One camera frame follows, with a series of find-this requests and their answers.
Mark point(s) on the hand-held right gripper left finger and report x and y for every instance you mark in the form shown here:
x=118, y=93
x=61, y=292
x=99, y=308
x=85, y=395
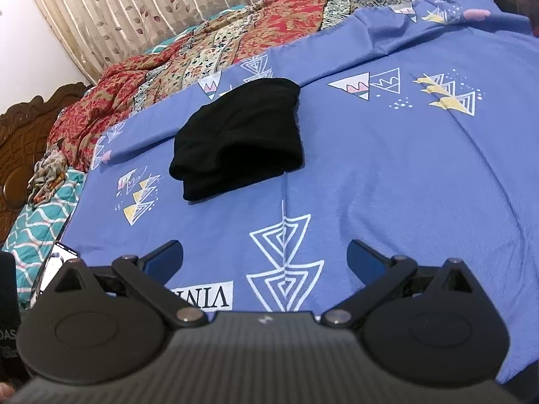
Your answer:
x=162, y=261

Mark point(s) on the teal wave-pattern sheet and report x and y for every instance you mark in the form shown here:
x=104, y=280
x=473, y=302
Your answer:
x=38, y=227

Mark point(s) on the carved wooden headboard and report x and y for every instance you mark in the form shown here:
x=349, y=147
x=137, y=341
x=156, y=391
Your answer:
x=21, y=143

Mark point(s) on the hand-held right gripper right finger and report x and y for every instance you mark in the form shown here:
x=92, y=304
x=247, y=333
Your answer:
x=366, y=265

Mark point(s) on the red patchwork floral quilt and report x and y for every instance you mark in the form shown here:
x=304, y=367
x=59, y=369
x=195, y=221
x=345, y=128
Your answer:
x=273, y=25

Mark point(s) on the smartphone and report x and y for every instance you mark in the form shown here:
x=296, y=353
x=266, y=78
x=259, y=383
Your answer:
x=57, y=261

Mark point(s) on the crumpled patterned scarf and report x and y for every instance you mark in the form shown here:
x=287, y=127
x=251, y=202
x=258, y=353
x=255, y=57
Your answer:
x=46, y=176

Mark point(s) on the blue printed bedsheet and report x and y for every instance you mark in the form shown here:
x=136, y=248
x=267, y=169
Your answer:
x=400, y=176

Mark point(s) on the black pants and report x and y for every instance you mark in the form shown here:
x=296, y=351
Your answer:
x=236, y=143

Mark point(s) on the beige leaf-print curtain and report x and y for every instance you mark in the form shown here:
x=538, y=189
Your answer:
x=126, y=8

